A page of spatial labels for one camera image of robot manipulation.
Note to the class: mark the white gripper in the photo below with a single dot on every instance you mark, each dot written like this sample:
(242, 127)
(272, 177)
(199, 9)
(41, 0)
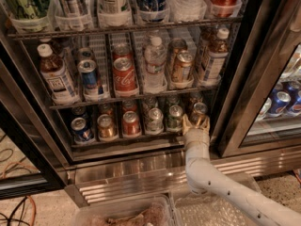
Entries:
(197, 136)

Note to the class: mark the orange can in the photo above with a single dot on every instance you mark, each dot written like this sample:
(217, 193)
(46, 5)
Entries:
(174, 47)
(198, 113)
(106, 127)
(107, 109)
(182, 67)
(194, 97)

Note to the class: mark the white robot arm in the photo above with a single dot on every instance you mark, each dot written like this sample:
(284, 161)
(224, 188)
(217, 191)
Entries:
(202, 174)

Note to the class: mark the silver green can front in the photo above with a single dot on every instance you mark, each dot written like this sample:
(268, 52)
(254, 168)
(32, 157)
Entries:
(154, 121)

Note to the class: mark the silver green can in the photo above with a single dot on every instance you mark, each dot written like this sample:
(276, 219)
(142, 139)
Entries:
(148, 104)
(154, 121)

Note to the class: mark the silver green can rear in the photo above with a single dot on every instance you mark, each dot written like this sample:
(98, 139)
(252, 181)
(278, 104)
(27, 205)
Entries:
(148, 104)

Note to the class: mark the right fridge glass door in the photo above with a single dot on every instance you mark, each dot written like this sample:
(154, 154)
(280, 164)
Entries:
(274, 64)

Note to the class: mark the fridge glass door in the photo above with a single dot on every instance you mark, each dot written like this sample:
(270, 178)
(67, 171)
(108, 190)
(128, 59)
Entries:
(274, 64)
(21, 123)

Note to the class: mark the red can bottom front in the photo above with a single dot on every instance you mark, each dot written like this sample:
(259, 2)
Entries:
(130, 124)

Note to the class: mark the red can bottom rear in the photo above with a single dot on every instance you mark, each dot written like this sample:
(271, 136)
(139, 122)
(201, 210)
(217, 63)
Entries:
(129, 105)

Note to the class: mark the red coca-cola can front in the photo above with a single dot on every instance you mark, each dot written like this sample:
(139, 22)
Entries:
(124, 74)

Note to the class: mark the red coca-cola can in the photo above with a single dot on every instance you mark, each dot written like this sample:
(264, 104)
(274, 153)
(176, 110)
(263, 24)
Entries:
(124, 74)
(122, 50)

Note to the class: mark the pepsi can behind door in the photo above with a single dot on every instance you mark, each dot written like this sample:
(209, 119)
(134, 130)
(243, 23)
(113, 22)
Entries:
(280, 100)
(294, 90)

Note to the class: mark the pepsi can behind door right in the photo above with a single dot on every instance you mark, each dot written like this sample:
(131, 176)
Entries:
(294, 90)

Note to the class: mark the red coca-cola can rear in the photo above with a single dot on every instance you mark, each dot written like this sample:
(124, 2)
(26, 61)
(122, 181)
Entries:
(122, 50)

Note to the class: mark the blue pepsi can bottom front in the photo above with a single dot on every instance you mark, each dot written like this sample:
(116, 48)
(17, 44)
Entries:
(81, 131)

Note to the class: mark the blue pepsi can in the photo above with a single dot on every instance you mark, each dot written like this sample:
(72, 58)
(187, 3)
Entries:
(80, 112)
(81, 131)

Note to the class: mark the blue pepsi can bottom rear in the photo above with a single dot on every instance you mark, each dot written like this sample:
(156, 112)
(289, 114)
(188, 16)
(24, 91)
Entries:
(80, 112)

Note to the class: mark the blue can middle front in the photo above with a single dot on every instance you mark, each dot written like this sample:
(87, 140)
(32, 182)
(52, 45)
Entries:
(90, 77)

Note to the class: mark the blue can middle rear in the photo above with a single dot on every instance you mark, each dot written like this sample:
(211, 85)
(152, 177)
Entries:
(85, 53)

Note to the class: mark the left fridge glass door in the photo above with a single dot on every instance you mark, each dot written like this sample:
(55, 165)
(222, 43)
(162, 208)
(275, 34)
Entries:
(21, 123)

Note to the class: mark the silver can top shelf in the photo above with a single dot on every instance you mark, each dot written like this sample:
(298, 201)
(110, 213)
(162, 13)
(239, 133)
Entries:
(74, 8)

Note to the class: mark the clear water bottle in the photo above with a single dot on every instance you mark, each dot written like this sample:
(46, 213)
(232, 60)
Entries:
(155, 62)

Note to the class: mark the iced tea bottle right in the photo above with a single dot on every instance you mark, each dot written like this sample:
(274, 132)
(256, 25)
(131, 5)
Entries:
(214, 51)

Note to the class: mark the iced tea bottle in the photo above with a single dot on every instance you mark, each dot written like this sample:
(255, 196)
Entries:
(214, 51)
(57, 76)

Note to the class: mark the clear plastic bin right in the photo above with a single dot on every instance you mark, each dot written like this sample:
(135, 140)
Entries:
(203, 209)

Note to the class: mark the clear plastic bin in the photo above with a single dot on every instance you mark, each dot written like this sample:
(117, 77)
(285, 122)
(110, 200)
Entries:
(203, 209)
(153, 210)

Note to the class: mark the clear plastic bin left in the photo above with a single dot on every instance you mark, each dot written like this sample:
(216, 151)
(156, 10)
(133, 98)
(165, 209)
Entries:
(153, 210)

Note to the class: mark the iced tea bottle left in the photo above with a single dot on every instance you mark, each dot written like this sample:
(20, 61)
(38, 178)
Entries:
(57, 76)

